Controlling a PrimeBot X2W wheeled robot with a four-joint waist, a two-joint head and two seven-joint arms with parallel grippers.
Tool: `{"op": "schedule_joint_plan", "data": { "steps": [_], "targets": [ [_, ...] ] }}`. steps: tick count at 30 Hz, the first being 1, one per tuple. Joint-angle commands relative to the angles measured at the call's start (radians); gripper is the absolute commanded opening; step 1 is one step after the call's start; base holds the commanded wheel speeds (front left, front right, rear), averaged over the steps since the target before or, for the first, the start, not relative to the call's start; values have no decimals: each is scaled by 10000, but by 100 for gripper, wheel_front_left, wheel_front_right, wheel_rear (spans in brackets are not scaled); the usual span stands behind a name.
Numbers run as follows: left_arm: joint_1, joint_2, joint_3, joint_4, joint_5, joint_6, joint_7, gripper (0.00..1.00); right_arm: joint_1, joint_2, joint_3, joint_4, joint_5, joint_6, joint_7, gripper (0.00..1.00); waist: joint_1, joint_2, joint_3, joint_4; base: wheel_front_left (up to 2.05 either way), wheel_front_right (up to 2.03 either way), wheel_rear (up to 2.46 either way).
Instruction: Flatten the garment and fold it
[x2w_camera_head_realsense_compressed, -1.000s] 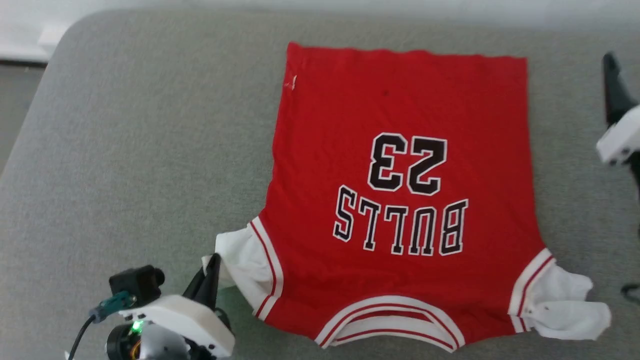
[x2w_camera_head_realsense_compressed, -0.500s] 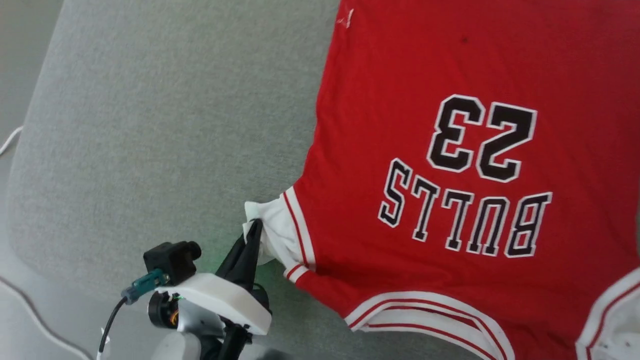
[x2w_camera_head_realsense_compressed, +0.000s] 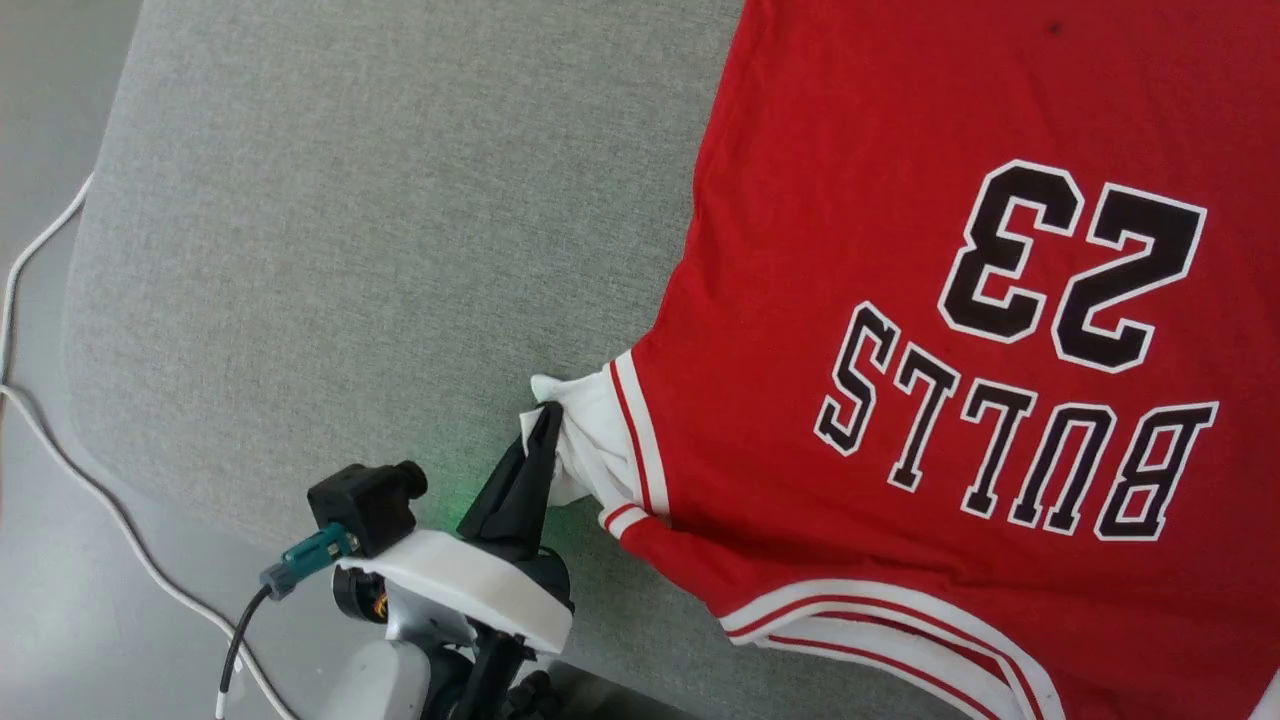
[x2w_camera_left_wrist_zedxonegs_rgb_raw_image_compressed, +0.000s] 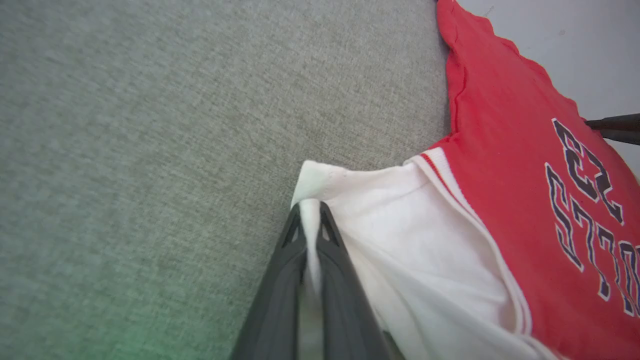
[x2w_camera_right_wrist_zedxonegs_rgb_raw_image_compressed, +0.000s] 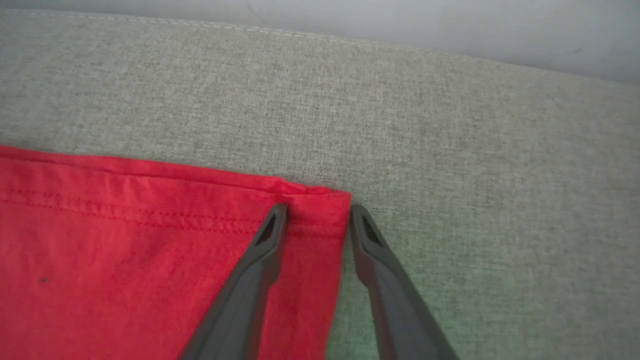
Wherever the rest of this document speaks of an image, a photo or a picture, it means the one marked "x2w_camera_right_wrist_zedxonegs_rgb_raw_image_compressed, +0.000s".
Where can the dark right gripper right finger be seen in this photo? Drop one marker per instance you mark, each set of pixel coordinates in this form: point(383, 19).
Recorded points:
point(395, 310)

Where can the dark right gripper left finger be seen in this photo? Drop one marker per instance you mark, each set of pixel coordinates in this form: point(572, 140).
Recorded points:
point(245, 300)

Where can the red white-striped sports garment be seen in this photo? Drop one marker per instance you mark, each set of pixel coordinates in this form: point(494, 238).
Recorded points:
point(125, 275)

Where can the grey fabric sofa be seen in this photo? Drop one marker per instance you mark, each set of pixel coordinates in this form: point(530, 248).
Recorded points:
point(450, 150)

